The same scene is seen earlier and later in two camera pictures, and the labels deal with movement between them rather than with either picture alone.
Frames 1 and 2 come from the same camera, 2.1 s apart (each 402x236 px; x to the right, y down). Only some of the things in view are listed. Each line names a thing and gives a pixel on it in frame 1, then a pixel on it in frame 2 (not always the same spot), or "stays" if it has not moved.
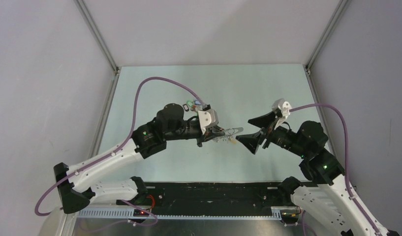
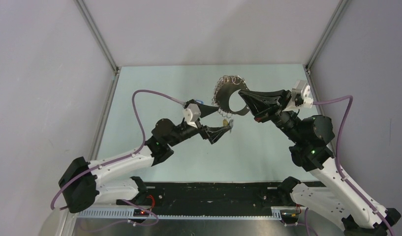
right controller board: [290, 214] stays
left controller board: [138, 213] stays
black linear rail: [210, 198] stays
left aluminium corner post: [109, 57] stays
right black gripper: [266, 121] → [265, 105]
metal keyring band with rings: [228, 132] → [226, 86]
